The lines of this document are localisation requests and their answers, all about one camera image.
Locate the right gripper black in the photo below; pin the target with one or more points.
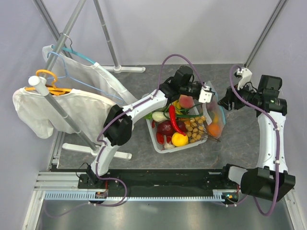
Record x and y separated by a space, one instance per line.
230 97

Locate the light blue cable duct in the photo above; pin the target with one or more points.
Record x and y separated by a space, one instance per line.
212 196

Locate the clear zip top bag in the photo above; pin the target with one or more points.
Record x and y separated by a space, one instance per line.
209 115

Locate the white shirt on orange hanger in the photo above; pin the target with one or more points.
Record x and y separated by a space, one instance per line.
88 110

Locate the white plastic basket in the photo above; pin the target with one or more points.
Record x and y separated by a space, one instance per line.
162 143

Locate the blue clothes hanger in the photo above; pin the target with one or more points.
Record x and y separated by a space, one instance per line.
62 64

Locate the yellow banana bunch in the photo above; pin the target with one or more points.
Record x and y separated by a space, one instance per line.
178 107

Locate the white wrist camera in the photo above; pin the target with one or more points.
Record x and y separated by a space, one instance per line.
206 94
245 75

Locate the white shirt on blue hanger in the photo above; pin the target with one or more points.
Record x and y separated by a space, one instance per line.
84 72

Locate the yellow orange mango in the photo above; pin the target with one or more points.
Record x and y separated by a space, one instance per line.
216 118

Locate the orange clothes hanger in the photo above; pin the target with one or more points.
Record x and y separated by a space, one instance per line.
39 84

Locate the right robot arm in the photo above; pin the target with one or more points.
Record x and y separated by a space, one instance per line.
270 179

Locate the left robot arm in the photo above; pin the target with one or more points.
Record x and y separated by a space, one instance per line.
117 129

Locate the green scallion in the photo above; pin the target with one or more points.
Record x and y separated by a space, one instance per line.
183 113

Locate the white radish with leaves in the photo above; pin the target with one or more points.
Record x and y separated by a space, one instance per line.
157 116

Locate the yellow lemon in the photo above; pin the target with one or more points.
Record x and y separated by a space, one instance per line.
179 140

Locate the orange fruit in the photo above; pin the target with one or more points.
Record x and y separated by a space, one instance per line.
214 129

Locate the pink peach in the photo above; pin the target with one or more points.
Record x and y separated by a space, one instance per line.
185 101

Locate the purple onion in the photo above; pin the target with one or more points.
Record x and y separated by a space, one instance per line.
212 106

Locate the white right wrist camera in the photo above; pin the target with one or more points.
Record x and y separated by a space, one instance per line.
245 75

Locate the longan bunch with twigs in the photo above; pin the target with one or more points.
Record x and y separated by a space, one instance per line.
197 130

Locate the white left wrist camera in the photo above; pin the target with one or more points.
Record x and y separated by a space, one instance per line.
206 94

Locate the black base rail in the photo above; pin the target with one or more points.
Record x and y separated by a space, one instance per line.
155 181

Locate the red chili pepper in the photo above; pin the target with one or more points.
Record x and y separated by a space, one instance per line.
172 114

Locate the dark purple passion fruit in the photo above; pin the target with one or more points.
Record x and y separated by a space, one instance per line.
181 126

